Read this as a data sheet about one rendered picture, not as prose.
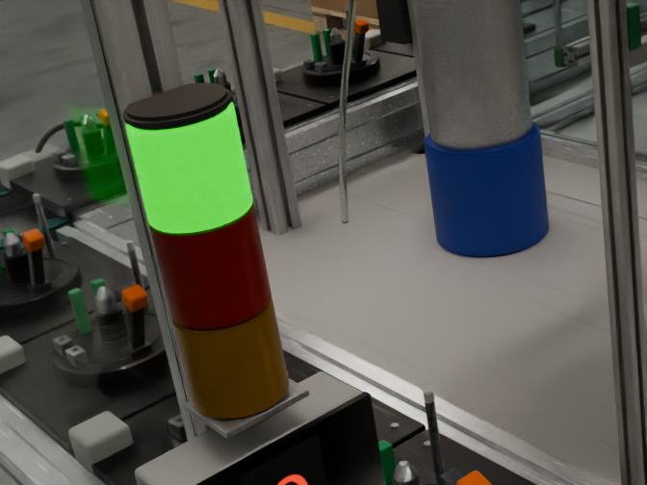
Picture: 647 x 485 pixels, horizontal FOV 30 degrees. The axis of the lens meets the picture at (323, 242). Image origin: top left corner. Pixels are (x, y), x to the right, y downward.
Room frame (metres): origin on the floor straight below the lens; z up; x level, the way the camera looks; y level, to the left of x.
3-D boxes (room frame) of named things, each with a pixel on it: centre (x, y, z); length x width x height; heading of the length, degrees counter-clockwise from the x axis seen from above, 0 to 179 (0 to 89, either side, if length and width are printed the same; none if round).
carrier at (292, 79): (2.07, -0.08, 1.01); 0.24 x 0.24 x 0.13; 33
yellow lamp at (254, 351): (0.53, 0.05, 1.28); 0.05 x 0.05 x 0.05
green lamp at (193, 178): (0.53, 0.05, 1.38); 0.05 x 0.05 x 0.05
